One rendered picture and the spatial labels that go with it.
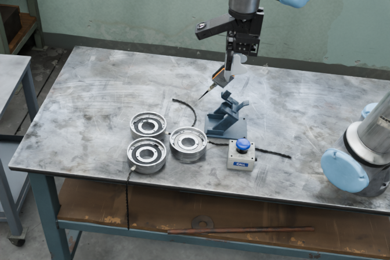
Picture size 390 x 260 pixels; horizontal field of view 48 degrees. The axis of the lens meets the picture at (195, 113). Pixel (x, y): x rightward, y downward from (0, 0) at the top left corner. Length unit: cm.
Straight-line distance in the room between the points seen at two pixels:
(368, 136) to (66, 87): 94
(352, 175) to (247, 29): 43
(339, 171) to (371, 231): 51
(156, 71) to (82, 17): 152
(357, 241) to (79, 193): 88
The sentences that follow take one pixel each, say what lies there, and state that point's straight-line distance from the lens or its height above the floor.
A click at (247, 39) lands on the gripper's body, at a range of 112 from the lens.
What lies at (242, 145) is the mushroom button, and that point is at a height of 87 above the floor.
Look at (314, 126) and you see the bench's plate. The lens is 143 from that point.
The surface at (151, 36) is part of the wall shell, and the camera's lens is 295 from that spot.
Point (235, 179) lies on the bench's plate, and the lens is 121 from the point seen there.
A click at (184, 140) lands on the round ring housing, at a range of 126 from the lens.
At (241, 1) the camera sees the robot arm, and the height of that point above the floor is 123.
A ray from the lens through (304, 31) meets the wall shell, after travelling 289.
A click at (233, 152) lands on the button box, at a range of 121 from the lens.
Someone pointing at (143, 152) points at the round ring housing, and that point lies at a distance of 123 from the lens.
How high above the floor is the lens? 170
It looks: 41 degrees down
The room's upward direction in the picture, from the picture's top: 5 degrees clockwise
